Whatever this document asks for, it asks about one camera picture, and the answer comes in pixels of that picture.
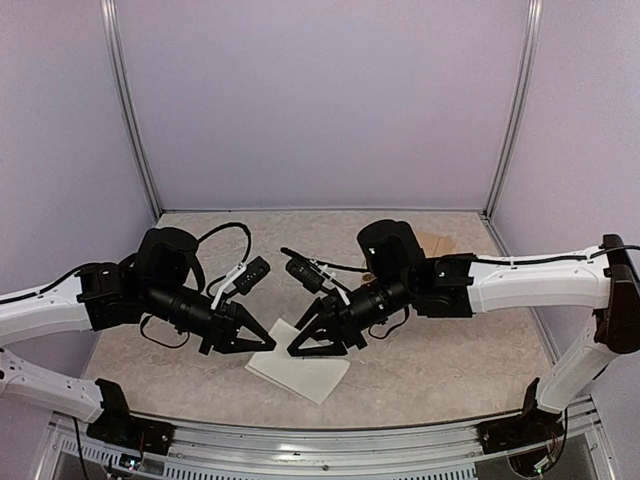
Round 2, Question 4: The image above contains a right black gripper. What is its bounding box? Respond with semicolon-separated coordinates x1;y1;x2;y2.
286;271;413;355

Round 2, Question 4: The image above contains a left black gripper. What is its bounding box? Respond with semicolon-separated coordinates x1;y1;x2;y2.
143;280;276;356

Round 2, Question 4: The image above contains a cream lined letter paper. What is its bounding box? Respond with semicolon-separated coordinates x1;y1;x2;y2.
245;318;350;405

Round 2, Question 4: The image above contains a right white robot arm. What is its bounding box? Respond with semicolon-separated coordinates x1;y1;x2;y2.
287;219;639;444

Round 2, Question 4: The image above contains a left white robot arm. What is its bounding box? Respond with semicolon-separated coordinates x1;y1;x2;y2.
1;227;276;445

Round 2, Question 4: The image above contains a brown kraft envelope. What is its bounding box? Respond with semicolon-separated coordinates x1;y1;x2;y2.
415;231;457;257

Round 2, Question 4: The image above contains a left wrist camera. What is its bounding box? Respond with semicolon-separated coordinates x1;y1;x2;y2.
233;256;271;295

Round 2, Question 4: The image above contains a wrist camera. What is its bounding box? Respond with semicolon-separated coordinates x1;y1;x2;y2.
285;258;324;294
233;256;271;295

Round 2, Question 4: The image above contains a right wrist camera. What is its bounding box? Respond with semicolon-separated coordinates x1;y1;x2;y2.
285;258;324;294

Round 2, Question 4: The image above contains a front aluminium rail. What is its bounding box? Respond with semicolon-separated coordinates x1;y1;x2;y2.
33;400;616;479

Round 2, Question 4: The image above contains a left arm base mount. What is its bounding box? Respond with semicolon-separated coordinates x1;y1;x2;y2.
86;379;176;455

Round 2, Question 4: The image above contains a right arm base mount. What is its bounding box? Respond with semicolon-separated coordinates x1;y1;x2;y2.
476;378;566;454

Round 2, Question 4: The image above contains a left aluminium frame post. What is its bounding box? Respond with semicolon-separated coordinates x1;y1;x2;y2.
100;0;164;221

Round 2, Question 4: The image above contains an aluminium frame post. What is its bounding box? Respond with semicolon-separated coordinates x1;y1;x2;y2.
100;0;164;221
483;0;544;223

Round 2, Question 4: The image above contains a right aluminium frame post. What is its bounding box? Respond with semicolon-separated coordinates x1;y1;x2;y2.
483;0;544;223

